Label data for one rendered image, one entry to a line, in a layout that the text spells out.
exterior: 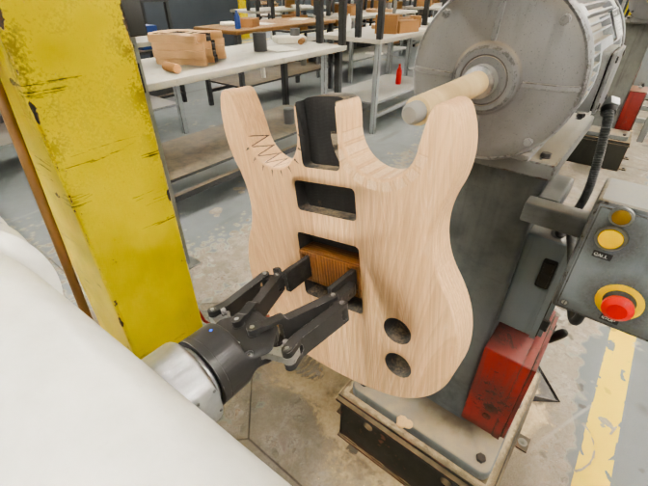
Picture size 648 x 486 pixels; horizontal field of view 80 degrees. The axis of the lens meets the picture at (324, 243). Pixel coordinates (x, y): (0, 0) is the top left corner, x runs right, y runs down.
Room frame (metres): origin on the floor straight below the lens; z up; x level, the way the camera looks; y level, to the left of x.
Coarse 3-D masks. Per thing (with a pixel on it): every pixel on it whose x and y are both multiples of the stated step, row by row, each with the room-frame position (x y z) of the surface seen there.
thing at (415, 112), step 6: (414, 102) 0.43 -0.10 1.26; (420, 102) 0.43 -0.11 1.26; (408, 108) 0.43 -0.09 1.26; (414, 108) 0.42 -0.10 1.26; (420, 108) 0.42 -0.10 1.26; (426, 108) 0.43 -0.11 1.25; (402, 114) 0.43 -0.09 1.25; (408, 114) 0.42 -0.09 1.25; (414, 114) 0.42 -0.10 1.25; (420, 114) 0.42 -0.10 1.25; (426, 114) 0.43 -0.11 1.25; (408, 120) 0.42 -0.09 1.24; (414, 120) 0.42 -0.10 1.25; (420, 120) 0.42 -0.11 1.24
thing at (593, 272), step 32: (608, 192) 0.50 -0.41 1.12; (640, 192) 0.50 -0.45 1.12; (608, 224) 0.46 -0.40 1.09; (640, 224) 0.44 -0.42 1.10; (576, 256) 0.47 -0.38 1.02; (608, 256) 0.45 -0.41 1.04; (640, 256) 0.43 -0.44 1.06; (576, 288) 0.46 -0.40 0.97; (608, 288) 0.44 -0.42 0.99; (640, 288) 0.42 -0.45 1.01; (576, 320) 0.48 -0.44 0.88; (608, 320) 0.43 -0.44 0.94; (640, 320) 0.41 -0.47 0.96
